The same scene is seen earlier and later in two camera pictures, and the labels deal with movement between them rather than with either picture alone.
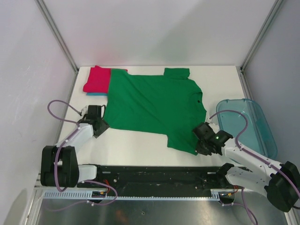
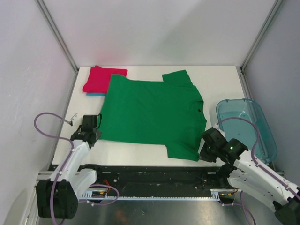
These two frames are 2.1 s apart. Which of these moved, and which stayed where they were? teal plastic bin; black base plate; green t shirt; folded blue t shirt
Moved: green t shirt
Stayed: black base plate; teal plastic bin; folded blue t shirt
